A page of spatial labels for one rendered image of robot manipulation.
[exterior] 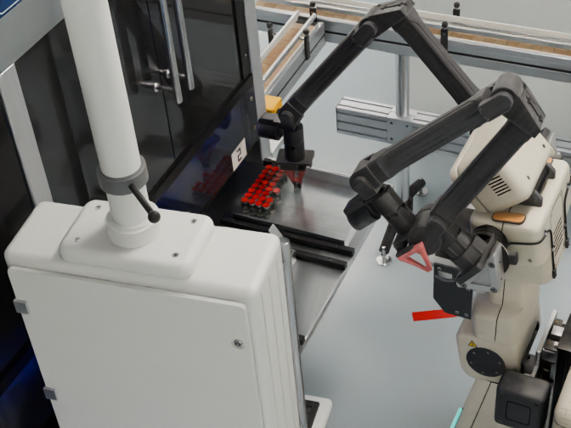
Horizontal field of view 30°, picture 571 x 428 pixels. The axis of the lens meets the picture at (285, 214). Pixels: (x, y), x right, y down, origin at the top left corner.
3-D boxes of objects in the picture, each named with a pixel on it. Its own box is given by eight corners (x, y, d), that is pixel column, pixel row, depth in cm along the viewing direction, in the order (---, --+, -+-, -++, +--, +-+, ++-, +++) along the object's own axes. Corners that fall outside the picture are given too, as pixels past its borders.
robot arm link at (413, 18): (391, -2, 253) (404, -19, 261) (352, 27, 262) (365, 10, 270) (506, 137, 263) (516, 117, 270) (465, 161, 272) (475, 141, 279)
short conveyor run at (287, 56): (245, 158, 330) (240, 116, 319) (201, 148, 335) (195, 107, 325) (330, 45, 376) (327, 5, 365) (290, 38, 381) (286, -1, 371)
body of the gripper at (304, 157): (279, 153, 305) (278, 132, 300) (314, 154, 303) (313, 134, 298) (275, 167, 300) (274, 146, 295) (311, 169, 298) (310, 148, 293)
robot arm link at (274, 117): (291, 114, 286) (303, 98, 292) (252, 107, 289) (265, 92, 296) (292, 151, 293) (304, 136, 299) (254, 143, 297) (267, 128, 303)
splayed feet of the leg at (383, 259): (371, 263, 411) (370, 237, 402) (414, 186, 445) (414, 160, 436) (391, 268, 409) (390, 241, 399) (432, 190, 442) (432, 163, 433)
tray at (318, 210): (233, 222, 301) (232, 212, 299) (273, 168, 319) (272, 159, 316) (344, 250, 289) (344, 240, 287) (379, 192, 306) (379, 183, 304)
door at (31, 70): (73, 284, 238) (9, 60, 200) (172, 162, 270) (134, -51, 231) (76, 284, 238) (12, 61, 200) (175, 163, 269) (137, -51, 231)
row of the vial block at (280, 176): (255, 216, 302) (253, 204, 299) (281, 179, 314) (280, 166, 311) (262, 218, 301) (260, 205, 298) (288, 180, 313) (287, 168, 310)
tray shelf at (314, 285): (131, 311, 280) (130, 306, 279) (246, 156, 327) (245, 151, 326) (298, 359, 263) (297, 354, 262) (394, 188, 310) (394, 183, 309)
